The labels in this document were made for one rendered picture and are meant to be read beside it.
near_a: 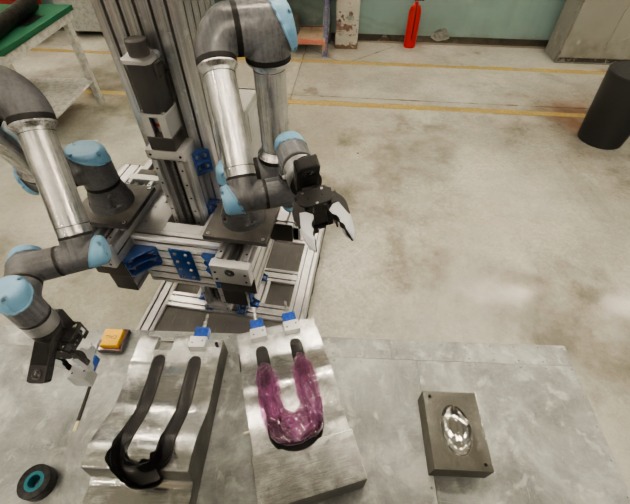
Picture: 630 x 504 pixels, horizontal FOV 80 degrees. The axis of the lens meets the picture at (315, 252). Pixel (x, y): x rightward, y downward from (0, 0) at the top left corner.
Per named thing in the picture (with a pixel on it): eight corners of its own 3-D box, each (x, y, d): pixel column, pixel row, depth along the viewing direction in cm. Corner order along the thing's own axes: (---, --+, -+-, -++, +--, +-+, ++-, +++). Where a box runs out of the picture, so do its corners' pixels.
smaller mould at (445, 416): (417, 399, 112) (422, 390, 107) (467, 401, 112) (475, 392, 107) (428, 475, 99) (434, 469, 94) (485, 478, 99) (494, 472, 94)
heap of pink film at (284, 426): (252, 364, 114) (248, 352, 108) (308, 350, 117) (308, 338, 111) (267, 455, 97) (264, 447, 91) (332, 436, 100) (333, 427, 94)
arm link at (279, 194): (265, 200, 100) (261, 166, 92) (306, 193, 102) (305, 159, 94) (271, 220, 95) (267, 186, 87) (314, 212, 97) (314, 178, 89)
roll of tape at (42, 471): (24, 508, 94) (15, 506, 92) (24, 476, 99) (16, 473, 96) (58, 491, 97) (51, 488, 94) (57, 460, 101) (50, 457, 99)
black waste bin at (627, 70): (564, 124, 373) (599, 59, 327) (614, 127, 370) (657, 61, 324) (582, 151, 342) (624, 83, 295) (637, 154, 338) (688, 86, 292)
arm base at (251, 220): (229, 200, 137) (224, 178, 130) (269, 205, 135) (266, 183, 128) (215, 229, 127) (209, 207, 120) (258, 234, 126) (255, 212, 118)
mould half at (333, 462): (239, 342, 125) (233, 325, 117) (314, 325, 129) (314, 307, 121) (264, 519, 93) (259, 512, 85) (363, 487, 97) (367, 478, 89)
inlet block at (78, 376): (95, 343, 114) (87, 335, 110) (111, 344, 114) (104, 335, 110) (75, 385, 105) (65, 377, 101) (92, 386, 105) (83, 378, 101)
